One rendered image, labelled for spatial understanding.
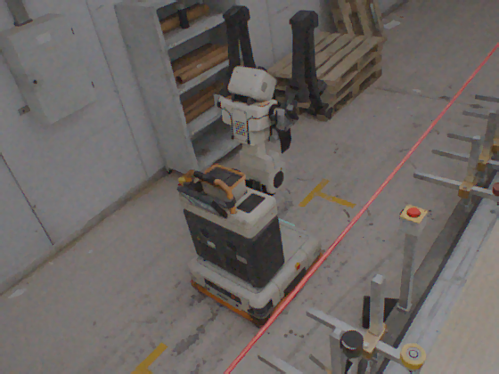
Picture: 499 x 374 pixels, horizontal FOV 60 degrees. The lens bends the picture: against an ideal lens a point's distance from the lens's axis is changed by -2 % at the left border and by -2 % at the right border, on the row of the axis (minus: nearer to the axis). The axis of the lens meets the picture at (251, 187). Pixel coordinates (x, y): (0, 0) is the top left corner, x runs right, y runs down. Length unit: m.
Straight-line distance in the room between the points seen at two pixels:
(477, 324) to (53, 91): 2.71
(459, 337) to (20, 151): 2.89
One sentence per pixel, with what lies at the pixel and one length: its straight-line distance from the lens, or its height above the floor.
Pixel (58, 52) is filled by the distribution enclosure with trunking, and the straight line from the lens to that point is 3.19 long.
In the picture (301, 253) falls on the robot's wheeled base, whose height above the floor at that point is 0.27.
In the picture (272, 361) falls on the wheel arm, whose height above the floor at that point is 0.86.
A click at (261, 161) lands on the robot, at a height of 0.88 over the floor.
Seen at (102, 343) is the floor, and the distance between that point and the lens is 3.05.
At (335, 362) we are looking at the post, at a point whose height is 1.03.
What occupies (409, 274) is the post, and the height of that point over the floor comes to 0.93.
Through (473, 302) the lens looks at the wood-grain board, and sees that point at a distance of 1.78.
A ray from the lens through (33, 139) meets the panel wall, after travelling 3.46.
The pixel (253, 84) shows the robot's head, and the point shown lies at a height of 1.34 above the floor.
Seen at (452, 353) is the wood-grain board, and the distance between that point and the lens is 1.64.
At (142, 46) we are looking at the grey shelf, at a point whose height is 1.25.
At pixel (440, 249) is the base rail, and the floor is 0.70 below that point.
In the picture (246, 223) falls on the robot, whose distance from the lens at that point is 2.23.
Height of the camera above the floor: 2.26
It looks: 37 degrees down
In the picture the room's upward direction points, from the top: 11 degrees counter-clockwise
